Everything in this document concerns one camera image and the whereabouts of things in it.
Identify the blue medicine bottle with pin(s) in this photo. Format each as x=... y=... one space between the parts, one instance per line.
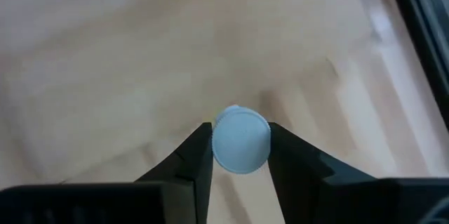
x=241 y=139

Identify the black aluminium table frame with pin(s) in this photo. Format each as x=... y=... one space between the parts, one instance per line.
x=431 y=41

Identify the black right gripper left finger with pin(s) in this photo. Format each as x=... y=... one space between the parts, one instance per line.
x=189 y=182

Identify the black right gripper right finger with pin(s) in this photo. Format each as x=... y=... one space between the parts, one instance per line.
x=301 y=189

